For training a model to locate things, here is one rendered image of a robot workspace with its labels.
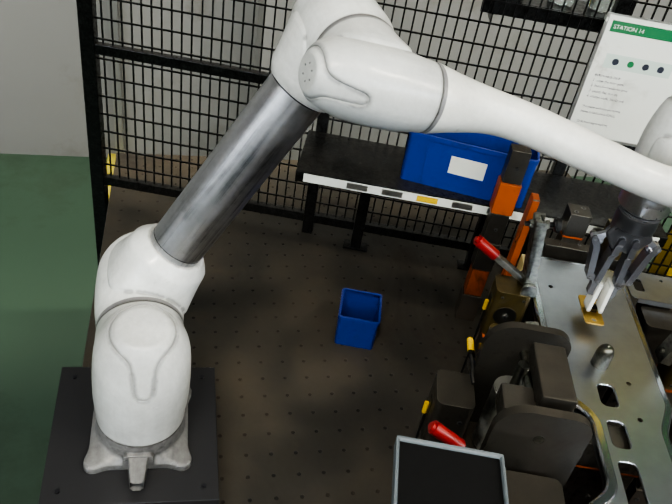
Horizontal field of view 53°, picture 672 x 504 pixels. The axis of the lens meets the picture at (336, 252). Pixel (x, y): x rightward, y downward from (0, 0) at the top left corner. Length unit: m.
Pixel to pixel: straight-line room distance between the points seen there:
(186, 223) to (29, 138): 2.56
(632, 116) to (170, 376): 1.27
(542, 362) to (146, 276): 0.67
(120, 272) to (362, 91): 0.58
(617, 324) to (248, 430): 0.78
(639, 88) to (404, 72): 1.00
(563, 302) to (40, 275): 2.09
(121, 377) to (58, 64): 2.52
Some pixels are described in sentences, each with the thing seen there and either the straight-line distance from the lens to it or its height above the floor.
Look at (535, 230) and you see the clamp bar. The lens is 1.30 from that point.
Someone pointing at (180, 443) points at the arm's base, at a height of 0.81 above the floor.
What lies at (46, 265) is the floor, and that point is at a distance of 3.00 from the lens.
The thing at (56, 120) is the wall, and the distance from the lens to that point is 3.63.
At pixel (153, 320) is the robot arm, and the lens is 1.14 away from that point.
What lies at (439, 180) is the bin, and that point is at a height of 1.05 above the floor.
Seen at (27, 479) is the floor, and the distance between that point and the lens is 2.30.
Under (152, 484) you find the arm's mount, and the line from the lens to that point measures 1.28.
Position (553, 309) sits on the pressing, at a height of 1.00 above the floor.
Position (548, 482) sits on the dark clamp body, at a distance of 1.04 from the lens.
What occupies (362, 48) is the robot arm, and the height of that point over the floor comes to 1.54.
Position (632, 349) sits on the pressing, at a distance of 1.45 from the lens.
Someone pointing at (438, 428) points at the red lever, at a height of 1.16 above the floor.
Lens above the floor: 1.85
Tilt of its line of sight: 37 degrees down
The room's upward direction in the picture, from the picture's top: 10 degrees clockwise
